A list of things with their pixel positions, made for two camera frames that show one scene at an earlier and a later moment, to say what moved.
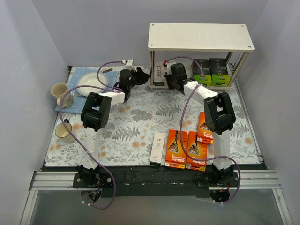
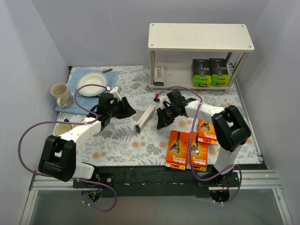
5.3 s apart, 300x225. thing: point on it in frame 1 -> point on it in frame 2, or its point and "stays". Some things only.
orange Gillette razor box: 176,156 stays
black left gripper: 138,76 -> 120,108
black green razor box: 198,74 stays
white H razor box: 157,148 -> 147,116
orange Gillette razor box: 204,135 stays
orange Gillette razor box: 196,150 stays
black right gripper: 169,78 -> 166,115
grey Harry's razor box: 159,72 stays
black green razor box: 220,76 stays
